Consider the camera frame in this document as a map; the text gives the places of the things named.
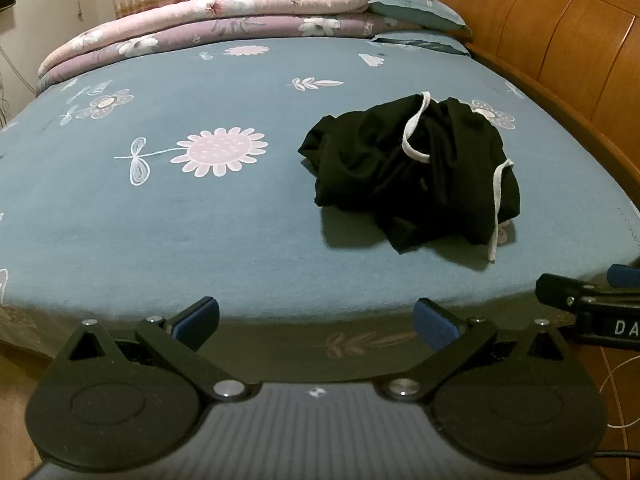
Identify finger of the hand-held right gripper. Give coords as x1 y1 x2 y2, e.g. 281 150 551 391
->
606 264 640 291
536 273 601 313

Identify flat blue floral pillow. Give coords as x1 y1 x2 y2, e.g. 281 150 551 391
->
372 31 471 57

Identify black pants with white drawstring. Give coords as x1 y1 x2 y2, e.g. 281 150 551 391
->
298 91 521 262

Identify purple floral folded quilt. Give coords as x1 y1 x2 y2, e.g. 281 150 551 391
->
35 12 396 96

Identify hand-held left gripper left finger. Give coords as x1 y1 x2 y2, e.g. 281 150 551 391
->
67 296 259 402

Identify thin white cable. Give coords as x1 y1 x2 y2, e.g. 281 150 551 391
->
597 350 640 428

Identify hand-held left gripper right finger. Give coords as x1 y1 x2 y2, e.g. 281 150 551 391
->
376 297 568 403

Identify bed with blue floral sheet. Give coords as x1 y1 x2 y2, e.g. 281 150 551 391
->
0 35 640 386

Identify pink floral folded quilt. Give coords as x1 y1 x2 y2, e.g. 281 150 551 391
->
37 0 430 78

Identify plump blue floral pillow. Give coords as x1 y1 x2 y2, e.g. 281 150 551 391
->
367 0 473 38

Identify wooden headboard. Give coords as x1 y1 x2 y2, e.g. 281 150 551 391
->
425 0 640 266

